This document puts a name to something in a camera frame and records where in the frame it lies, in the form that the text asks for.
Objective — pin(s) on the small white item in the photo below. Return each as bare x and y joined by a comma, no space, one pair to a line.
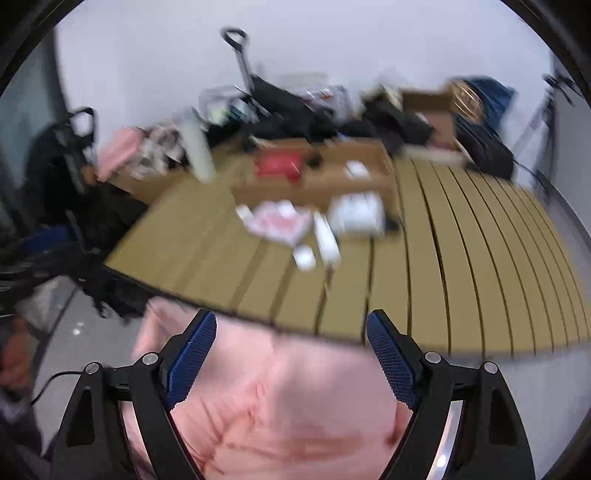
357,169

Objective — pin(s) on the red white printed box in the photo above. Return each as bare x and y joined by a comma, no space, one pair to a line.
277,222

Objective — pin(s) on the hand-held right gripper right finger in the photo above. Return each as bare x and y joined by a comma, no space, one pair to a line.
392,364

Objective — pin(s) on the purple clothing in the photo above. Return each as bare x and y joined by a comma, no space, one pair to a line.
18,438

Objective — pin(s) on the small white box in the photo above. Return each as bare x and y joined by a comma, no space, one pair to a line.
304,258

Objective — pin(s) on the wicker ball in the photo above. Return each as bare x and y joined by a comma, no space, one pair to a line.
466,99

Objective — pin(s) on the black stroller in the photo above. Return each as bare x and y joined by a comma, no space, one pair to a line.
55,161

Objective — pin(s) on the white thermos bottle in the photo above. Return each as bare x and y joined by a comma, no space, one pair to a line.
199,147

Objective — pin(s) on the open cardboard box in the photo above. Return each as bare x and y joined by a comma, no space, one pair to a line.
431,115

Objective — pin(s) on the pink padded jacket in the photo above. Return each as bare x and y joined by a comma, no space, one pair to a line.
286,406

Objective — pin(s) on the black bag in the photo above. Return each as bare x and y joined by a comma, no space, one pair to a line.
487,150

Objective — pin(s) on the black tripod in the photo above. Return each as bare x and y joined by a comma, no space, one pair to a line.
549,106

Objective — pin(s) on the black trolley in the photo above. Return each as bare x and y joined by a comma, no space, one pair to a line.
258,92

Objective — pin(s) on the pink clothes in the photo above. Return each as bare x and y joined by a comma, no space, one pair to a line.
119,154

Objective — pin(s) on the large cardboard box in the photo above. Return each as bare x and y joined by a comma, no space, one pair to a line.
152,189

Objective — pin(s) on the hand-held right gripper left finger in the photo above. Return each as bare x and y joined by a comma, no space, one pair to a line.
194,355

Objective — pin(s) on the person's left hand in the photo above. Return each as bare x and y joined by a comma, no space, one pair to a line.
14,357

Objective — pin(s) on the blue bag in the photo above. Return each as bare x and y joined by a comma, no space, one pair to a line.
496,99

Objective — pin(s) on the black garments heap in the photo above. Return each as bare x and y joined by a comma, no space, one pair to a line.
369,124

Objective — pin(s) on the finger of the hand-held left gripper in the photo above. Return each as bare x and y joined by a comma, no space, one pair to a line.
48,241

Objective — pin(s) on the shallow cardboard tray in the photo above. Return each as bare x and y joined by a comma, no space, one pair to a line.
341,184

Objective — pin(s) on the small black item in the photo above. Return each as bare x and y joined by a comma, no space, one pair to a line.
315,160

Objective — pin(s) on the black clothes pile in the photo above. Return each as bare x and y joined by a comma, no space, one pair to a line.
111,221

